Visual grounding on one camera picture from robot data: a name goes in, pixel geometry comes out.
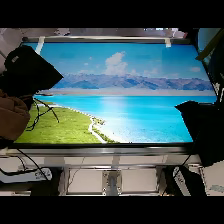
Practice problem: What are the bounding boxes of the brown trousers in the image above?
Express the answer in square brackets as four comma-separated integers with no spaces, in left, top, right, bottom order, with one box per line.
[0,89,32,142]

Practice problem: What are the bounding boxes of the black garment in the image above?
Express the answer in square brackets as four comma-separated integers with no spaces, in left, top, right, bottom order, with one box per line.
[174,99,224,168]
[0,44,64,98]

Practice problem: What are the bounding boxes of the black cable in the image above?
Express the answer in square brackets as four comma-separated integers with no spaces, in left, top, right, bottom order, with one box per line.
[25,95,60,132]

